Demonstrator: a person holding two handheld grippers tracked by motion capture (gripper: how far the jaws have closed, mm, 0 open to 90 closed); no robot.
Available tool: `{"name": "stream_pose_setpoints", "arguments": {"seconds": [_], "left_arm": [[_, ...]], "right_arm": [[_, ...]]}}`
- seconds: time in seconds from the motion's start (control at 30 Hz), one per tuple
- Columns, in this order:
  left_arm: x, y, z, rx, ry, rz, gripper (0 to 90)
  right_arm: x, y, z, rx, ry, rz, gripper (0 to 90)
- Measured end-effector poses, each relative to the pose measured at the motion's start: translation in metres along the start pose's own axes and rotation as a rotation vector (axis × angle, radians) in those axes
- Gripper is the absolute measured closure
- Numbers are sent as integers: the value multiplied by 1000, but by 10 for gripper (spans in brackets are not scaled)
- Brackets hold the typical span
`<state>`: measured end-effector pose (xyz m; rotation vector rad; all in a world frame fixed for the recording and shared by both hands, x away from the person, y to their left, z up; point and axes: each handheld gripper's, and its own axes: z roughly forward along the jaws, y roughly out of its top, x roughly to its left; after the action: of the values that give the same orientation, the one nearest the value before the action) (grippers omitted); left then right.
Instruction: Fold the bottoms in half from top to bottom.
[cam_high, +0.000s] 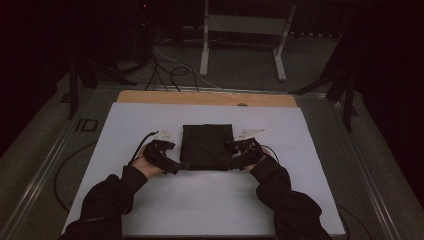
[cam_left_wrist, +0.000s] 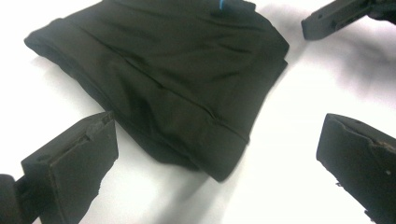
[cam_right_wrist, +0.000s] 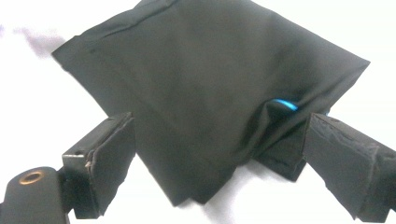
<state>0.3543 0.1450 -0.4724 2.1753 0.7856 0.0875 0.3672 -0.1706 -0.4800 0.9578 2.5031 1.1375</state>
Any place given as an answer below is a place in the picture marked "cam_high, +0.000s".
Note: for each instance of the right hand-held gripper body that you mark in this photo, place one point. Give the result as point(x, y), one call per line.
point(248, 151)

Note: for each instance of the white table mat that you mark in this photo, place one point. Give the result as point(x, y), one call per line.
point(116, 116)

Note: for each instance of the white metal stand frame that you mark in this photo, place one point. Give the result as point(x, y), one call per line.
point(246, 25)

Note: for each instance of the person's right hand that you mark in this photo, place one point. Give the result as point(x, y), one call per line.
point(263, 156)

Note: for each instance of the metal floor rail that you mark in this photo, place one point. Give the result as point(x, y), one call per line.
point(40, 180)
point(366, 180)

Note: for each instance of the black tripod stand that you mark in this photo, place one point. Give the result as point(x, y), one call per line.
point(348, 100)
point(74, 90)

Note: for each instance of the person's left hand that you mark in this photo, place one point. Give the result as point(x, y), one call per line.
point(148, 168)

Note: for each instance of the black shorts with blue pattern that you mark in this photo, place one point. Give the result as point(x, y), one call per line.
point(206, 146)

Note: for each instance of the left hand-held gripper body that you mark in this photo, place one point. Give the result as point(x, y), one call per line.
point(158, 151)

